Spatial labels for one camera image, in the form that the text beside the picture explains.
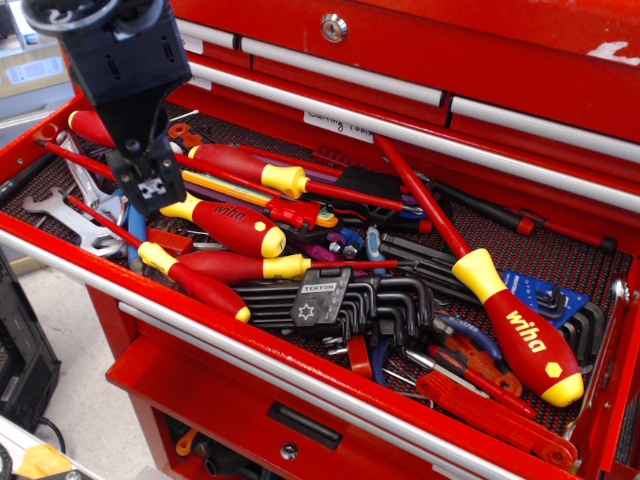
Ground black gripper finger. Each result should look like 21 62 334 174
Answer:
105 150 150 214
144 136 186 210

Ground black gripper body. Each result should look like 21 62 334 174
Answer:
60 9 191 150

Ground red yellow screwdriver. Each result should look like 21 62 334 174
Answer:
68 110 281 198
60 190 251 323
178 250 400 284
188 144 423 214

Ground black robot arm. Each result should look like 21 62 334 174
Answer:
22 1 191 214

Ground silver adjustable wrench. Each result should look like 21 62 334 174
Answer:
66 160 126 225

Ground wiha screwdriver centre left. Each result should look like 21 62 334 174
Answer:
34 139 288 259

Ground silver open-end wrench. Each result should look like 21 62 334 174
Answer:
23 190 125 258

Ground red holder colourful hex keys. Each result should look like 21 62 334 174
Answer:
182 170 339 230

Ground open red drawer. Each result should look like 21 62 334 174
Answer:
1 83 639 479

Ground white paper label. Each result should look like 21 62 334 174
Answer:
303 111 374 144

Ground black Tekton torx key set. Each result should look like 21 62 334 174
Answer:
235 267 434 347

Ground silver chest lock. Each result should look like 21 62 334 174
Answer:
321 13 349 43

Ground black plastic holder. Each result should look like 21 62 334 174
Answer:
332 166 402 224

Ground black equipment box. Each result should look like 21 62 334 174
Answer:
1 256 61 432

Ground red tool chest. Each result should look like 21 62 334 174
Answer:
0 0 640 480

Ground black red long screwdriver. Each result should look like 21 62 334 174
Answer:
430 180 618 254

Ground small red black screwdriver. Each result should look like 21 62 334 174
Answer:
428 345 537 419

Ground large wiha screwdriver right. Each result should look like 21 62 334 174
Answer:
374 134 584 407

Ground blue hex key holder set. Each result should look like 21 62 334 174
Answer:
501 270 607 374

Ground blue handled tool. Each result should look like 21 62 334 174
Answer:
127 204 146 274

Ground blue handled pliers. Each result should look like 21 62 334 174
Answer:
369 307 515 387

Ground orange handled pliers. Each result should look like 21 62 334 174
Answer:
433 311 523 398

